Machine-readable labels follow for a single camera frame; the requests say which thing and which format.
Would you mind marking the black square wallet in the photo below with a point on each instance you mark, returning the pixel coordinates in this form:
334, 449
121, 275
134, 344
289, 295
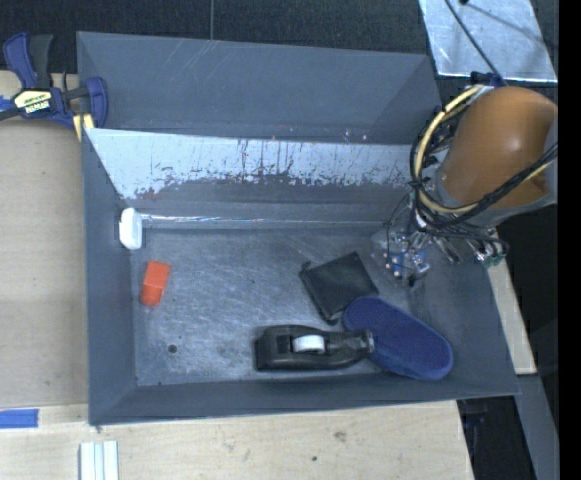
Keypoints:
339, 283

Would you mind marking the white plastic cap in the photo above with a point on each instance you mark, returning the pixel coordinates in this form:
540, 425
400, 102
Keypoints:
131, 229

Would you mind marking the orange block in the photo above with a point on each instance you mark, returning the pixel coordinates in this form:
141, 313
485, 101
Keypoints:
155, 282

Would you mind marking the black tape dispenser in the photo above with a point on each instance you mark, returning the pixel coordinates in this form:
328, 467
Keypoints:
310, 350

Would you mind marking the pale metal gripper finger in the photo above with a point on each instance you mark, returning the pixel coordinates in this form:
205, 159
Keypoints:
410, 268
384, 244

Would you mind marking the pale wood flat board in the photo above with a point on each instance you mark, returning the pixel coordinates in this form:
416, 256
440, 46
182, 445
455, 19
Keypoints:
35, 268

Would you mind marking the blue oval case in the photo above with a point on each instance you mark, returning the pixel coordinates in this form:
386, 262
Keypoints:
400, 340

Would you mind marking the grey metal bin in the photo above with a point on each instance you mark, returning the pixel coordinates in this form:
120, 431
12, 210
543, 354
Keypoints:
250, 288

